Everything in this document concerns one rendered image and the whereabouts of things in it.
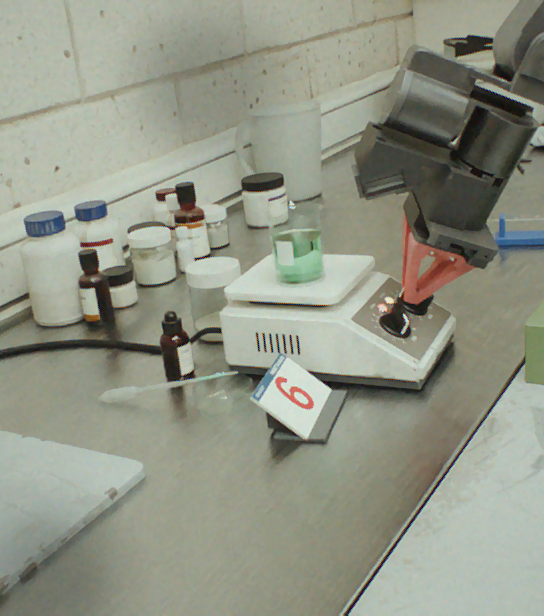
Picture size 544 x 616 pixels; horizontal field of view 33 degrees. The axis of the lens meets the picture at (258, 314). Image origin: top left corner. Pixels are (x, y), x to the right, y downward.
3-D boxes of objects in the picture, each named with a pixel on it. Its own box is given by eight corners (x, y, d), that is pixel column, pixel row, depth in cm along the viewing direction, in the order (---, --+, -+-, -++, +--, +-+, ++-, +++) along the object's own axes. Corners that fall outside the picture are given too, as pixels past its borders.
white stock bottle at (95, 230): (97, 279, 125) (82, 198, 121) (137, 279, 123) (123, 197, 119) (72, 295, 120) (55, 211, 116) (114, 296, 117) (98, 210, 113)
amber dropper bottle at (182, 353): (162, 382, 90) (151, 317, 88) (168, 369, 93) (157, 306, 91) (192, 380, 90) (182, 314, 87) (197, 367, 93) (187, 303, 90)
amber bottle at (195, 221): (179, 257, 130) (167, 183, 126) (209, 253, 130) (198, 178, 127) (181, 266, 126) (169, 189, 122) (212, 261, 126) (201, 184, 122)
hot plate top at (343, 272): (378, 263, 92) (377, 255, 92) (336, 306, 82) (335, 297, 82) (271, 260, 97) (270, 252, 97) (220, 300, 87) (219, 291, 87)
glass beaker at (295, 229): (329, 290, 85) (321, 206, 82) (272, 295, 85) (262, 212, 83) (328, 269, 91) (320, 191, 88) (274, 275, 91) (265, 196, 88)
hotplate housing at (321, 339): (458, 337, 92) (455, 263, 89) (422, 395, 81) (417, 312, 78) (261, 324, 102) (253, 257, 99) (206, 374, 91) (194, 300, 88)
